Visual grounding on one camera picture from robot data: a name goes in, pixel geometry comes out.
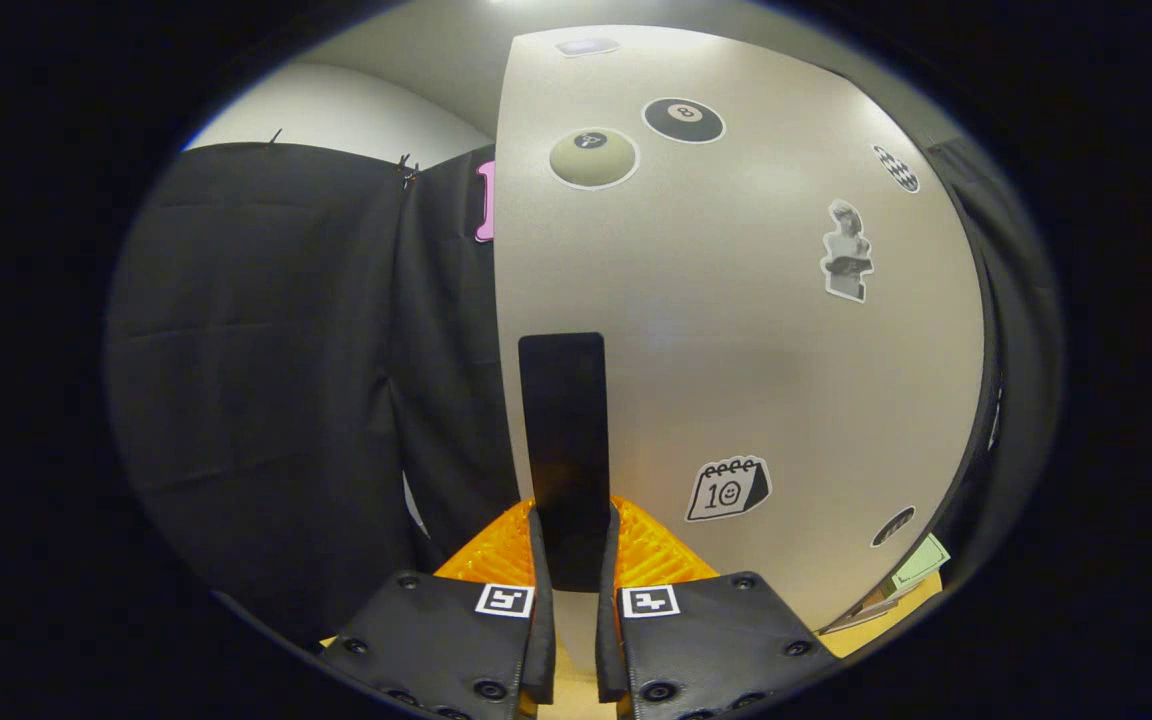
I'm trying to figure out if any grey cabinet door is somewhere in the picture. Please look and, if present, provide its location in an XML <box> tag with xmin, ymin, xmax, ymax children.
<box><xmin>491</xmin><ymin>25</ymin><xmax>987</xmax><ymax>676</ymax></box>

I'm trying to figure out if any black door handle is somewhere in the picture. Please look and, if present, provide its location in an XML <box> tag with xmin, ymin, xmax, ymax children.
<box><xmin>518</xmin><ymin>332</ymin><xmax>612</xmax><ymax>593</ymax></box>

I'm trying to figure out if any black backdrop cloth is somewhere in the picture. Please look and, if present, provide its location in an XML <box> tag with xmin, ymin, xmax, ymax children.
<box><xmin>104</xmin><ymin>135</ymin><xmax>1067</xmax><ymax>641</ymax></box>

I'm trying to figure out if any grey book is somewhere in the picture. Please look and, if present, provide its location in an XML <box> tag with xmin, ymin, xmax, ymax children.
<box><xmin>819</xmin><ymin>590</ymin><xmax>912</xmax><ymax>636</ymax></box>

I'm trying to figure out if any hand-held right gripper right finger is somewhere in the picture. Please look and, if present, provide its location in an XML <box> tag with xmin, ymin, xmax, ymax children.
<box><xmin>596</xmin><ymin>497</ymin><xmax>844</xmax><ymax>720</ymax></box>

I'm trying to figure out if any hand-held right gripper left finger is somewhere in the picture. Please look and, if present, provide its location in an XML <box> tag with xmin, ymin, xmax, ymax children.
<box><xmin>319</xmin><ymin>498</ymin><xmax>559</xmax><ymax>720</ymax></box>

